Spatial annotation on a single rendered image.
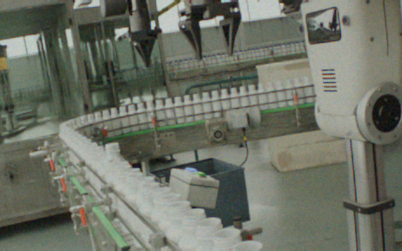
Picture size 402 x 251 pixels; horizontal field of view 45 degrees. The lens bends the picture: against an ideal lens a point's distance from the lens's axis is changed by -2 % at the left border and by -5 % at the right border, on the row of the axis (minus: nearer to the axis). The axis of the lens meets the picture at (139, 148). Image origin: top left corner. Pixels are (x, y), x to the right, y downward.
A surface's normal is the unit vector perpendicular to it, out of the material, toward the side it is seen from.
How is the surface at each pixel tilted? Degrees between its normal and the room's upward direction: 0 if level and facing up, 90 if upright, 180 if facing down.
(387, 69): 101
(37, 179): 93
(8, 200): 90
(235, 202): 90
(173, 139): 90
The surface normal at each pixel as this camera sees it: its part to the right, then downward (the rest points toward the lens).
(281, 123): -0.05, 0.17
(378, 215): 0.25, 0.11
